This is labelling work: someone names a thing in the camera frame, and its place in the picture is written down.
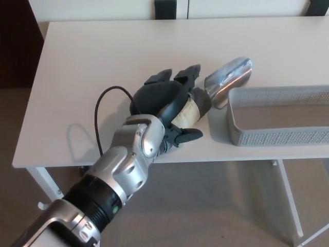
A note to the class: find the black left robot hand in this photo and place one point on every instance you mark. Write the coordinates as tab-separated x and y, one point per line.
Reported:
156	95

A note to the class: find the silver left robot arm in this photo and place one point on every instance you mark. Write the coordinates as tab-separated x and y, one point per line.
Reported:
118	164

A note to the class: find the grey perforated plastic container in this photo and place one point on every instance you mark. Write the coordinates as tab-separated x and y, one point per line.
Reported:
277	137

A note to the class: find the white cabinet row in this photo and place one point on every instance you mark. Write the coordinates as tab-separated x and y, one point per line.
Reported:
102	9

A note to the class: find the small black floor object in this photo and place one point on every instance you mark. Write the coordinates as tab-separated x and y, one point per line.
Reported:
82	169

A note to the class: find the dark brown cabinet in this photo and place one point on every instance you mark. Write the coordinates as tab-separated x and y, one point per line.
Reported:
18	43

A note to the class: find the white metal-frame desk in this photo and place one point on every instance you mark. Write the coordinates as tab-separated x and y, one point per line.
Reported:
77	64

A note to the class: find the black bracket on cabinet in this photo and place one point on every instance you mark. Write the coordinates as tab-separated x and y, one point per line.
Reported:
165	9
320	7

